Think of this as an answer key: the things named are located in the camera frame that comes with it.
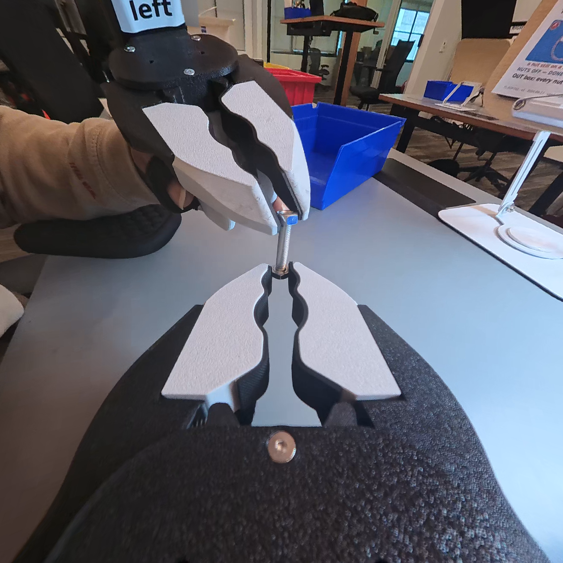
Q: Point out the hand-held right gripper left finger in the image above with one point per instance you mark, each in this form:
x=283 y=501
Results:
x=215 y=343

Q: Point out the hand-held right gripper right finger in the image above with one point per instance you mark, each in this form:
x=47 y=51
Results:
x=343 y=343

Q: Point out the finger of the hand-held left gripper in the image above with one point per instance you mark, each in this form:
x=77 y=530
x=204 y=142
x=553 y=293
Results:
x=211 y=167
x=272 y=123

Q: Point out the blue plastic bin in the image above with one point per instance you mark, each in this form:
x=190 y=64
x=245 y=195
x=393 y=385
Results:
x=435 y=89
x=352 y=149

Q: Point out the small silver hex nut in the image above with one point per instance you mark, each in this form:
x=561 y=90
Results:
x=288 y=216

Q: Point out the thin silver bolt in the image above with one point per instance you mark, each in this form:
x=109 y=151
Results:
x=283 y=246

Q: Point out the person's left forearm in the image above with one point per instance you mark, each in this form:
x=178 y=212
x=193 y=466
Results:
x=66 y=171

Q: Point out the person's left hand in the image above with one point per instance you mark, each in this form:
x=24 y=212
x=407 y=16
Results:
x=181 y=198

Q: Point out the red plastic bin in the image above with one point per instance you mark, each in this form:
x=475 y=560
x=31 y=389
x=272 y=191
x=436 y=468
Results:
x=299 y=86

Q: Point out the wooden standing desk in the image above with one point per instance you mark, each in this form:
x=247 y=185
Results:
x=334 y=21

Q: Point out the black chair armrest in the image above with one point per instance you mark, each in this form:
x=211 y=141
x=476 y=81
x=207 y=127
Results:
x=110 y=233

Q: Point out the black leaning panel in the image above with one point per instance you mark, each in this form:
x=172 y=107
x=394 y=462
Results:
x=44 y=66

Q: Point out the black office chair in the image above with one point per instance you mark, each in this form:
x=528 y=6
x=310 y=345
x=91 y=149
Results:
x=396 y=61

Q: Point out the white instruction sign stand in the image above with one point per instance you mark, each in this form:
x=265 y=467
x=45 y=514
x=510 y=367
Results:
x=470 y=220

